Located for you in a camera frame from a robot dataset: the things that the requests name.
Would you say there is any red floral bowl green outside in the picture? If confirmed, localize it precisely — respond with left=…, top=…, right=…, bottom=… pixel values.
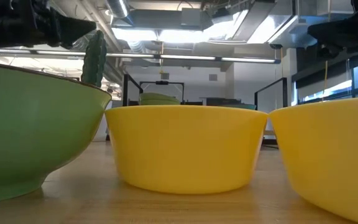
left=140, top=98, right=182, bottom=106
left=0, top=59, right=112, bottom=205
left=139, top=92, right=180, bottom=101

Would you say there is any round silver air duct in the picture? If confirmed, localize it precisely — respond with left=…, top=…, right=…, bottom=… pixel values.
left=106, top=0, right=130, bottom=19

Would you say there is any dark background desk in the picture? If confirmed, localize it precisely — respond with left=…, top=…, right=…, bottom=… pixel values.
left=201, top=96, right=246, bottom=108

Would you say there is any blue patterned bowl teal outside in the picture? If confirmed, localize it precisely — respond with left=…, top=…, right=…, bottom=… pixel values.
left=228, top=103, right=257, bottom=110

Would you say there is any hanging yellow cord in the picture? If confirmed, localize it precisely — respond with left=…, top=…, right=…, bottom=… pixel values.
left=322, top=58, right=329, bottom=101

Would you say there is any black background rig frame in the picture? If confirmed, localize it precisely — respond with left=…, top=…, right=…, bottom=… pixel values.
left=139, top=80, right=185, bottom=94

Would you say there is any yellow plastic mini bowl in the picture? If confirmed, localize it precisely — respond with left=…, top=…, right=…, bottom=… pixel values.
left=104, top=104, right=269, bottom=195
left=268, top=95, right=358, bottom=224

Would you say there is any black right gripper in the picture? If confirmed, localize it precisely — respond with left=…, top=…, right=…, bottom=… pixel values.
left=307, top=0, right=358, bottom=59

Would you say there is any black aluminium table frame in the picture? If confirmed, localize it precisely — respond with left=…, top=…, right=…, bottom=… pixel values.
left=260, top=138, right=280, bottom=149

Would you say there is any long linear ceiling light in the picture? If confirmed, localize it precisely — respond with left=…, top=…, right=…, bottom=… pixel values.
left=0, top=48, right=282, bottom=65

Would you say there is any large rectangular silver duct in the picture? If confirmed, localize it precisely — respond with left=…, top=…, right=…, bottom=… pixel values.
left=202, top=0, right=354, bottom=44

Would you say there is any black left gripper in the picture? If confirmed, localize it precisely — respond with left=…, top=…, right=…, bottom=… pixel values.
left=11, top=0, right=98, bottom=50

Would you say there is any black metal wooden shelf rack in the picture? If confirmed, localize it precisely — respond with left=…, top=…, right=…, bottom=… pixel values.
left=122, top=73, right=288, bottom=138

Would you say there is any green cactus plant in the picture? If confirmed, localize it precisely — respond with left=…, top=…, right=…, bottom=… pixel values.
left=80, top=30, right=108, bottom=88

